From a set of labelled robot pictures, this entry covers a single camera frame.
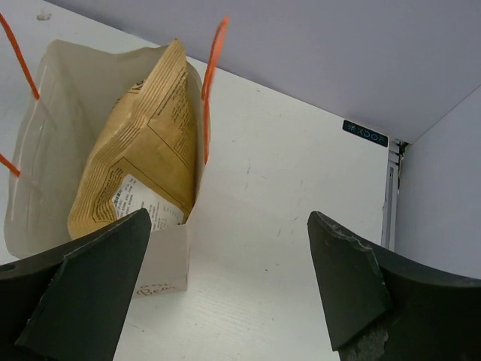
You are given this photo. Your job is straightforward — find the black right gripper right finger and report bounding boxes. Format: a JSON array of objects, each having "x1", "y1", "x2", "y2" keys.
[{"x1": 307, "y1": 211, "x2": 480, "y2": 360}]

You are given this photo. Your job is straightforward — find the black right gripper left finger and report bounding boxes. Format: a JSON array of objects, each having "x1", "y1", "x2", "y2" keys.
[{"x1": 1, "y1": 209, "x2": 151, "y2": 361}]

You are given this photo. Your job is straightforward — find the tan chips bag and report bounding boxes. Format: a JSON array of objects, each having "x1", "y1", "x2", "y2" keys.
[{"x1": 68, "y1": 40, "x2": 200, "y2": 238}]

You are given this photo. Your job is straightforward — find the right blue table label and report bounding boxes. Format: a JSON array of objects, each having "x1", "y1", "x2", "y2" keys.
[{"x1": 342, "y1": 120, "x2": 389, "y2": 147}]

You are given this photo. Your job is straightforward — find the beige paper bag orange handles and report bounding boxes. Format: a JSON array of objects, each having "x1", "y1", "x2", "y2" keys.
[{"x1": 4, "y1": 19, "x2": 229, "y2": 297}]

